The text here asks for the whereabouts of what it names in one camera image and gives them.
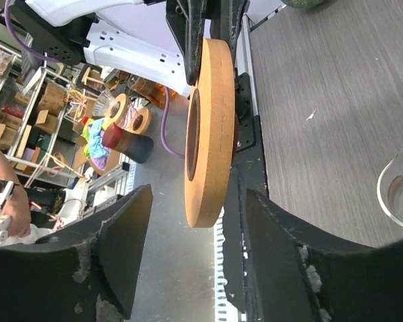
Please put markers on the green melon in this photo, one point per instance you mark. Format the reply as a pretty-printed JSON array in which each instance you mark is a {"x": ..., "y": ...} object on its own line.
[{"x": 303, "y": 4}]

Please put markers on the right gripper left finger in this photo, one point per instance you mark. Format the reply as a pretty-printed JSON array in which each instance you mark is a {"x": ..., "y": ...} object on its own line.
[{"x": 87, "y": 271}]

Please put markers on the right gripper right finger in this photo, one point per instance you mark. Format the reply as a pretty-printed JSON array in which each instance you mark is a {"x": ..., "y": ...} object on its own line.
[{"x": 302, "y": 273}]

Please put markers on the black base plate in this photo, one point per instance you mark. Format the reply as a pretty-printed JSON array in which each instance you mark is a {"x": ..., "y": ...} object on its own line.
[{"x": 247, "y": 172}]

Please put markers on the white slotted cable duct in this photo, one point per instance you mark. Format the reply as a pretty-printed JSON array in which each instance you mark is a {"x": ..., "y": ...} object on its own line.
[{"x": 221, "y": 305}]

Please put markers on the glass carafe with wood band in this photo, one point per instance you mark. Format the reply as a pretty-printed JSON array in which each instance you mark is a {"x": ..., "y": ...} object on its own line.
[{"x": 389, "y": 189}]

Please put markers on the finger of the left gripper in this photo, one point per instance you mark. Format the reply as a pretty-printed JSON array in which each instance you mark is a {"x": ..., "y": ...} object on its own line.
[
  {"x": 226, "y": 16},
  {"x": 186, "y": 20}
]

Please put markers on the wooden dripper ring holder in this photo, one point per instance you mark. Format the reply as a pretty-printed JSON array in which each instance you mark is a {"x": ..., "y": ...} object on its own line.
[{"x": 210, "y": 135}]

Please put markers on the background shelf with boxes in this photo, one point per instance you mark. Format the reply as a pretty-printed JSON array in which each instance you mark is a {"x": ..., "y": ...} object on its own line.
[{"x": 34, "y": 88}]

